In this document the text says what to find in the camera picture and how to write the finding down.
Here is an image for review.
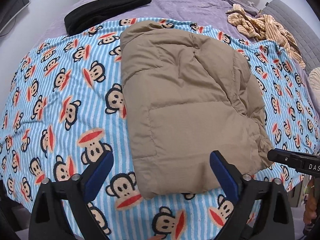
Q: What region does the grey padded headboard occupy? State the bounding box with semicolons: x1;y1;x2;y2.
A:
262;0;319;75

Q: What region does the wall mounted monitor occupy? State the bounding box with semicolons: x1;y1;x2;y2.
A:
1;0;30;32

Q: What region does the black folded garment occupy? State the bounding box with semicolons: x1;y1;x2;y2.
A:
64;0;152;36

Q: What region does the purple bed cover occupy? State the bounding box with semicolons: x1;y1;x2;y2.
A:
36;0;246;44

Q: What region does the striped beige garment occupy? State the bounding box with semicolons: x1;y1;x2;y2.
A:
226;4;306;69

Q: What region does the beige puffer jacket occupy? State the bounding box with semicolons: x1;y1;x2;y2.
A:
120;21;272;199

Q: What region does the blue monkey print blanket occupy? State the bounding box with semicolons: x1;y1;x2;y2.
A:
1;18;319;239

